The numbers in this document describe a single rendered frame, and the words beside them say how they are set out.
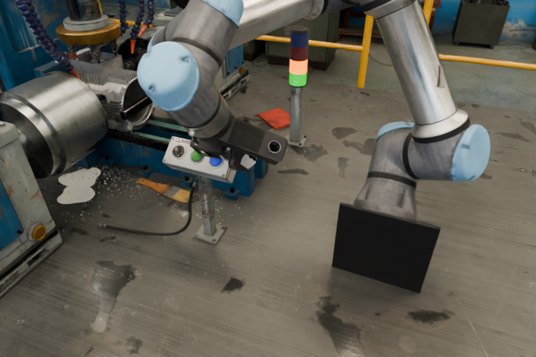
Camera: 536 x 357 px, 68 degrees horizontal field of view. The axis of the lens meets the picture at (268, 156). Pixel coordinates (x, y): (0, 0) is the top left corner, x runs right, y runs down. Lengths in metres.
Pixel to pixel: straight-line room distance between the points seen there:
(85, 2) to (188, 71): 0.85
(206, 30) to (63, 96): 0.69
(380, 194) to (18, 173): 0.82
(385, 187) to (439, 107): 0.22
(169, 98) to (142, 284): 0.62
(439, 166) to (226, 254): 0.55
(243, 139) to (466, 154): 0.45
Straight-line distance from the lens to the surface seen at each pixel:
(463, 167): 0.87
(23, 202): 1.09
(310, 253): 1.06
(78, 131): 1.16
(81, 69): 1.40
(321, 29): 4.25
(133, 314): 0.99
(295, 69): 1.35
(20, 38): 1.47
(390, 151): 0.96
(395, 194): 0.94
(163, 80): 0.50
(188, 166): 0.94
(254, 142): 0.64
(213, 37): 0.55
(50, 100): 1.15
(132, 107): 1.30
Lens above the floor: 1.57
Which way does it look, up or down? 33 degrees down
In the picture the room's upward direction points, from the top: straight up
